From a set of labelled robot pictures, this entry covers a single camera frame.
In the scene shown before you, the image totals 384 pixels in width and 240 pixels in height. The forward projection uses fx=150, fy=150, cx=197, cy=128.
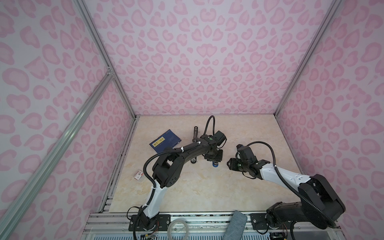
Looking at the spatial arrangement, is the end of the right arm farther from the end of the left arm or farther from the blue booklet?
the blue booklet

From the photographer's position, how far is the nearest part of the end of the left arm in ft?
2.30

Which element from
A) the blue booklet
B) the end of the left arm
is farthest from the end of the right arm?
the blue booklet
